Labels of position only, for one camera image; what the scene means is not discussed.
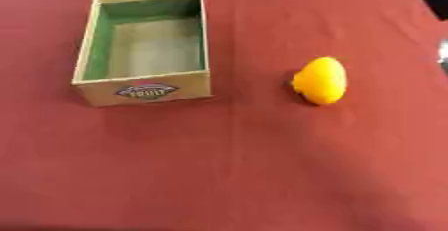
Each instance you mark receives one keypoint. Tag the tan cardboard box green inside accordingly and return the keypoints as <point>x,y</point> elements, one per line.
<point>146,91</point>

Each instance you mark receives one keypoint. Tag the yellow toy fruit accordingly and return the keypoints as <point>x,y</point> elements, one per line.
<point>321,81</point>

